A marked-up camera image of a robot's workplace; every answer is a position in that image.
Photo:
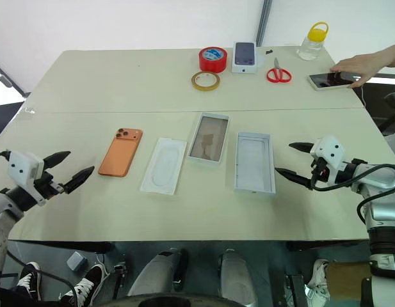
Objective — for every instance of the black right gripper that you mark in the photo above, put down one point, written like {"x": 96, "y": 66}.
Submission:
{"x": 319, "y": 171}

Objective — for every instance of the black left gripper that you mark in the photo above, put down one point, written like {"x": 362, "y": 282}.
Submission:
{"x": 46, "y": 187}

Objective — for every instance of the orange phone box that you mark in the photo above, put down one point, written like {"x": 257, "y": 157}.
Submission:
{"x": 254, "y": 163}

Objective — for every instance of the orange smartphone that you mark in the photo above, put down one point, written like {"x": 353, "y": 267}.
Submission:
{"x": 118, "y": 155}

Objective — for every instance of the white smartphone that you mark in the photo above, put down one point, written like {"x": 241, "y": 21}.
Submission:
{"x": 331, "y": 80}

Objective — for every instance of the white phone box base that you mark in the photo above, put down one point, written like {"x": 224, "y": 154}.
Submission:
{"x": 208, "y": 139}

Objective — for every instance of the white paper insert tray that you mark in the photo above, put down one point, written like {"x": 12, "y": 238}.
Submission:
{"x": 163, "y": 166}

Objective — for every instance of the person's bare forearm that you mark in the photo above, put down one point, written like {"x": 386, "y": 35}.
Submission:
{"x": 392, "y": 54}

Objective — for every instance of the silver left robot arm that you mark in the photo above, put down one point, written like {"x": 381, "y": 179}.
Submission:
{"x": 2, "y": 204}

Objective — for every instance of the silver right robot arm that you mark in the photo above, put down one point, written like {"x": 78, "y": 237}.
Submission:
{"x": 381, "y": 182}

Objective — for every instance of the translucent grey plastic block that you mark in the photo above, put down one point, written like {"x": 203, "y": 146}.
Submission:
{"x": 76, "y": 261}

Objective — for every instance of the white phone box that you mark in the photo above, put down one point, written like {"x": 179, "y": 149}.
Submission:
{"x": 245, "y": 56}

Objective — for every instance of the brown cardboard piece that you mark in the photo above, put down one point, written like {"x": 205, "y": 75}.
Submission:
{"x": 347, "y": 279}

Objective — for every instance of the person's bare hand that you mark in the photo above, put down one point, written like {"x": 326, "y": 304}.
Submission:
{"x": 357, "y": 67}

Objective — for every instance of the clear tape scrap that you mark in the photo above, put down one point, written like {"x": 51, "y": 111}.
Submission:
{"x": 28, "y": 111}

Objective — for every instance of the black office chair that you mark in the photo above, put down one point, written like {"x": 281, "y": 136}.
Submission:
{"x": 389, "y": 105}

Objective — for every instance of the clear jar yellow lid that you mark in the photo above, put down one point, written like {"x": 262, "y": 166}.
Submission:
{"x": 310, "y": 46}

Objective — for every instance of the black white sneaker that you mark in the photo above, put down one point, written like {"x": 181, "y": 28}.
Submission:
{"x": 86, "y": 284}
{"x": 29, "y": 281}

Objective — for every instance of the clear yellowish tape roll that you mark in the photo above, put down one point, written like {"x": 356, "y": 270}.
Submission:
{"x": 197, "y": 83}

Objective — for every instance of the red tape roll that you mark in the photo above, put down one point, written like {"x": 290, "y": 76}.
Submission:
{"x": 212, "y": 59}

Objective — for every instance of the grey left robot leg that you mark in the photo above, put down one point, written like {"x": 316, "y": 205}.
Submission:
{"x": 155, "y": 272}

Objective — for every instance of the grey metal pole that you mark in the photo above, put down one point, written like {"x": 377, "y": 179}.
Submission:
{"x": 264, "y": 20}

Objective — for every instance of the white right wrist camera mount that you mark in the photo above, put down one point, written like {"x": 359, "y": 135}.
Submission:
{"x": 331, "y": 150}

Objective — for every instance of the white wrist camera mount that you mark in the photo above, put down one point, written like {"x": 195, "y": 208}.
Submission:
{"x": 331, "y": 150}
{"x": 22, "y": 169}

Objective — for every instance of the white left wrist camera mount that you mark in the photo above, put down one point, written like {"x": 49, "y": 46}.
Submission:
{"x": 22, "y": 169}

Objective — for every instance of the grey window frame rail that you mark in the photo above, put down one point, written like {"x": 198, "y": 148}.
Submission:
{"x": 8, "y": 81}

